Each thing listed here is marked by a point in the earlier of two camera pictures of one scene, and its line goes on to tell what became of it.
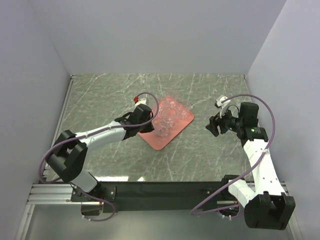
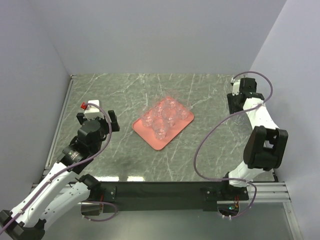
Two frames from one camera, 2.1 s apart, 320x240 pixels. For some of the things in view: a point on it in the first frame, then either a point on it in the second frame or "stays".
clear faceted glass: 182,109 stays
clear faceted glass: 160,127 stays
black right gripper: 212,127 → 232,108
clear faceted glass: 161,109 stays
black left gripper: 149,128 → 115,125
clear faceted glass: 168,116 stays
